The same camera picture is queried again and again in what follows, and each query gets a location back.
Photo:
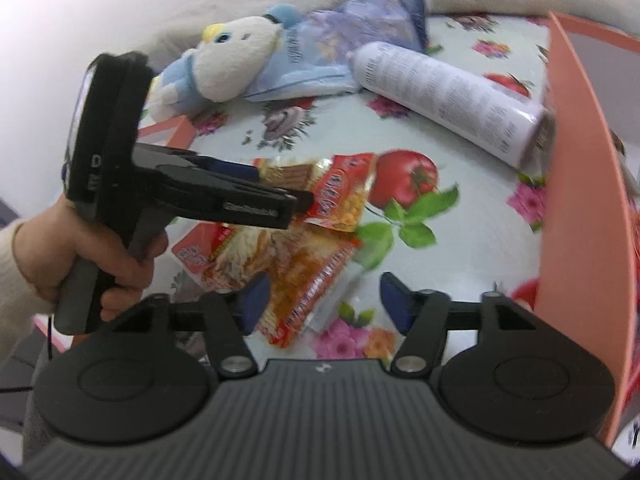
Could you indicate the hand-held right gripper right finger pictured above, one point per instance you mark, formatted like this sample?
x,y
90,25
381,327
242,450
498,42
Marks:
x,y
395,300

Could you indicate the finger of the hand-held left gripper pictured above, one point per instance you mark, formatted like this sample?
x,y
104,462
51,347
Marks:
x,y
250,207
175,157

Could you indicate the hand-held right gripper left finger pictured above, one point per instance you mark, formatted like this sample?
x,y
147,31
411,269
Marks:
x,y
255,305

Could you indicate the large red snack packet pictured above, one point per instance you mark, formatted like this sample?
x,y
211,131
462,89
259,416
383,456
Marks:
x,y
300,280

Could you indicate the orange cardboard box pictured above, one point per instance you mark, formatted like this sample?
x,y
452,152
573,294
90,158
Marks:
x,y
575,210

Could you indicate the person's left forearm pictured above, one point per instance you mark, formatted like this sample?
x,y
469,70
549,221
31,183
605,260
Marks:
x,y
12,270

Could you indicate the person's left hand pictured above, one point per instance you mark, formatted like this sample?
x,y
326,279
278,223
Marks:
x,y
50,250

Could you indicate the orange box lid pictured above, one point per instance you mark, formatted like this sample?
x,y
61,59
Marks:
x,y
170,132

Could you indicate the floral bedsheet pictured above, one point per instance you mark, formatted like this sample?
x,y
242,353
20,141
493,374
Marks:
x,y
475,260

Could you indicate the white and blue plush toy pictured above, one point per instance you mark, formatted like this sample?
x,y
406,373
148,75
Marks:
x,y
235,60

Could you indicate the blue plastic bag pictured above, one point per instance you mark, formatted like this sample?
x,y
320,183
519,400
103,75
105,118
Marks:
x,y
350,25

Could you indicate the white spray can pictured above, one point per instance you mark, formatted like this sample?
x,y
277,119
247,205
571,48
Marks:
x,y
450,95

